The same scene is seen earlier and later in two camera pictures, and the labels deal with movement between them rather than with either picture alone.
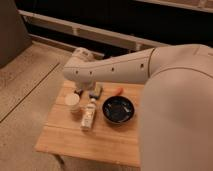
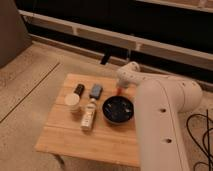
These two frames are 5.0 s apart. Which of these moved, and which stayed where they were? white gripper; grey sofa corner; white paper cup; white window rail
Moved: white gripper
Stayed: white paper cup; white window rail; grey sofa corner
